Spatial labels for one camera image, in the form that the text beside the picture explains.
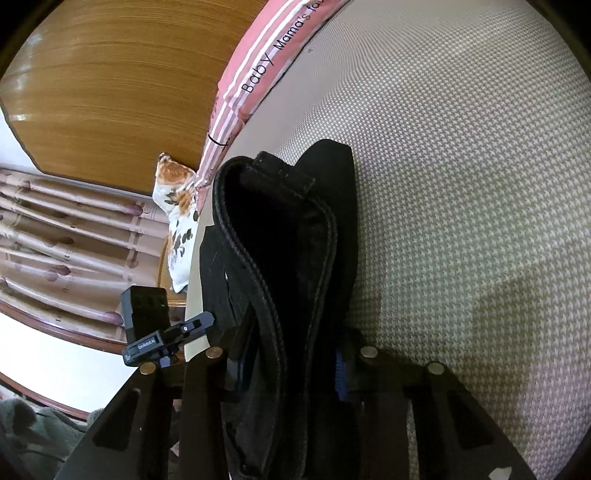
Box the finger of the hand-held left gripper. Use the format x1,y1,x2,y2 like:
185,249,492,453
159,311,217,367

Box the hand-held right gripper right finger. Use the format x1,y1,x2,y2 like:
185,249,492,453
333,344,539,480

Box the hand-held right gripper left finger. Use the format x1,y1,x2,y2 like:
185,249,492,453
54,307,257,480

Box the black pants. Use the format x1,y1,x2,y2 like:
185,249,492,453
198,138,366,480

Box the floral pillow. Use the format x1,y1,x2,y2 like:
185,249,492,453
151,152,203,294

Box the beige patterned curtain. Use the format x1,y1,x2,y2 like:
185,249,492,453
0,168,172,346

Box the grey green cloth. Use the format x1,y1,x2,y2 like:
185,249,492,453
0,396,105,480

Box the woven bed mat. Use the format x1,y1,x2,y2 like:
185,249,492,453
184,0,591,480

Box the wooden headboard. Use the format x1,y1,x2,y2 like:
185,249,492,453
0,0,279,195

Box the pink striped blanket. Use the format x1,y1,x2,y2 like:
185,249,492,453
196,0,352,191

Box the wooden rail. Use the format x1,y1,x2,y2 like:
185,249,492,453
0,301,131,357

